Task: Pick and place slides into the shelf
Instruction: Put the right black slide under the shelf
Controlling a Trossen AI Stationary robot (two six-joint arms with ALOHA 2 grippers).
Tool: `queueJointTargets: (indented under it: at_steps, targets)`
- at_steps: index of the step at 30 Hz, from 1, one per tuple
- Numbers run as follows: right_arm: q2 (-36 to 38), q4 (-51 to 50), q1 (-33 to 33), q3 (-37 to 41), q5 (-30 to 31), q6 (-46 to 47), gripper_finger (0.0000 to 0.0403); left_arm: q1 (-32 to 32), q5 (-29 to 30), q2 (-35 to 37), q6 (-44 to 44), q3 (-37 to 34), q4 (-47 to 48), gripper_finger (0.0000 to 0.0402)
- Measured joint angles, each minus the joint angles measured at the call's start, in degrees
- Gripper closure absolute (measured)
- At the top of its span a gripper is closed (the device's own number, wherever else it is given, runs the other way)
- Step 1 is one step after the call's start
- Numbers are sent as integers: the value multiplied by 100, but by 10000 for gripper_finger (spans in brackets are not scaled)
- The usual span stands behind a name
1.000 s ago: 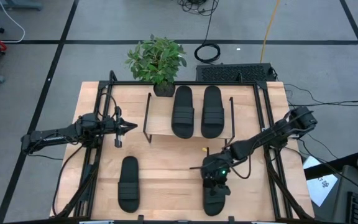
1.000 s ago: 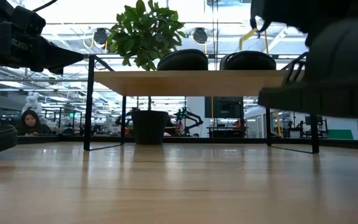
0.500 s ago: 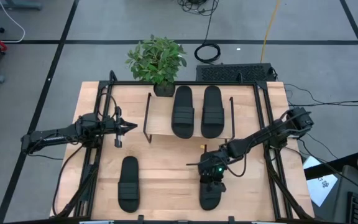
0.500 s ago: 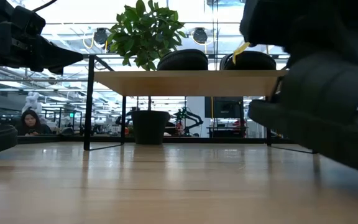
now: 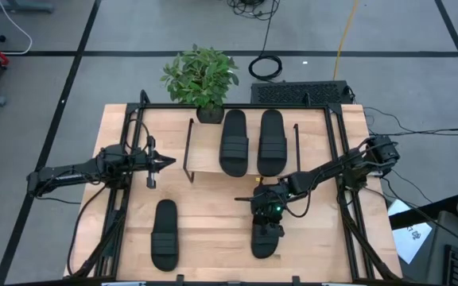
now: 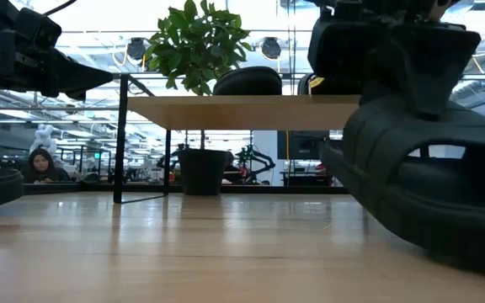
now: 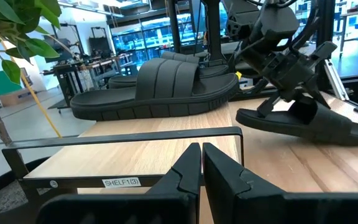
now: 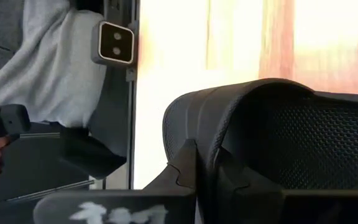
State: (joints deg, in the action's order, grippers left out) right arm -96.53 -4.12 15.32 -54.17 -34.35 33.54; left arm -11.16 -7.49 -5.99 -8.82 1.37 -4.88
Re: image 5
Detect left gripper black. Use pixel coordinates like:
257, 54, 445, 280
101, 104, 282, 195
135, 136, 177, 189

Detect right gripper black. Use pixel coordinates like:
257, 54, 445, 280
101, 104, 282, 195
235, 183, 293, 239

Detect black rubber slide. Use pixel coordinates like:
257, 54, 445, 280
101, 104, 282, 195
256, 109, 289, 178
150, 199, 180, 273
250, 214, 285, 260
219, 109, 250, 178

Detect wooden shelf with black legs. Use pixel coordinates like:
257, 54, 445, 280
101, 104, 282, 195
182, 118, 301, 184

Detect black plant pot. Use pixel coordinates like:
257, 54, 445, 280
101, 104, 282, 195
196, 105, 225, 125

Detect green leafy plant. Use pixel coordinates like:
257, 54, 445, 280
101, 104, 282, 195
159, 43, 240, 110

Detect white paper sheet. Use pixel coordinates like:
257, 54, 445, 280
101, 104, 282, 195
391, 221, 433, 265
387, 198, 413, 218

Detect black bar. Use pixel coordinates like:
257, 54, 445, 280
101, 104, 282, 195
387, 194, 458, 230

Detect dark grey desk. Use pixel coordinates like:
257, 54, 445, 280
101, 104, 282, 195
425, 210, 458, 286

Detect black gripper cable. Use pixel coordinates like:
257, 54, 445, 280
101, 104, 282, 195
127, 118, 153, 152

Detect black metal table frame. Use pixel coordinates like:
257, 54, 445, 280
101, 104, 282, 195
64, 89, 403, 285

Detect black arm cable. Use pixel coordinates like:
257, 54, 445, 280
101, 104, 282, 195
66, 184, 109, 277

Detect coiled black cable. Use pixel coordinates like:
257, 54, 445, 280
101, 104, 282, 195
247, 54, 284, 83

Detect white cable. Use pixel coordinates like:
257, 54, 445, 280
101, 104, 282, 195
0, 0, 33, 56

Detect tangled black cables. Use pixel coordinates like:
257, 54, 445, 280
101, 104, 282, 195
224, 0, 281, 21

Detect black floor cable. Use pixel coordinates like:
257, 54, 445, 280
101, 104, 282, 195
362, 106, 458, 138

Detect yellow cable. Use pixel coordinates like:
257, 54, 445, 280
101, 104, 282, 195
332, 0, 360, 82

